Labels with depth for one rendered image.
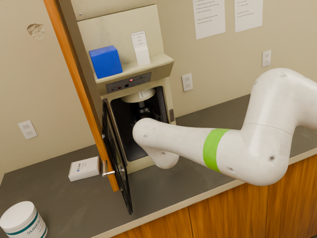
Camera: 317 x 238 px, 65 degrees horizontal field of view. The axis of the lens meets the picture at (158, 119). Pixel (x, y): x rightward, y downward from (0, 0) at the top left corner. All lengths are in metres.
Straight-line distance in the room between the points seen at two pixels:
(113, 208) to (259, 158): 0.80
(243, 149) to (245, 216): 0.96
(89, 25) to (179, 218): 0.93
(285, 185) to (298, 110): 0.95
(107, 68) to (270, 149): 0.64
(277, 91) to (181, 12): 1.09
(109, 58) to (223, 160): 0.57
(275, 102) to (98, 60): 0.62
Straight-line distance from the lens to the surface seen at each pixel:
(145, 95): 1.17
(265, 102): 0.60
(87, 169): 1.41
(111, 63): 0.96
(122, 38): 1.06
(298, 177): 1.57
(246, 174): 0.58
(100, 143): 1.10
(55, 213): 1.32
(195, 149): 0.66
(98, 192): 1.31
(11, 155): 1.76
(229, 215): 1.43
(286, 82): 0.61
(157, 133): 0.79
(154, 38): 1.09
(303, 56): 2.25
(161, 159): 0.92
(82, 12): 1.04
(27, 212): 1.17
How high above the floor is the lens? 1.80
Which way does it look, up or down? 29 degrees down
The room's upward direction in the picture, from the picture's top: 11 degrees counter-clockwise
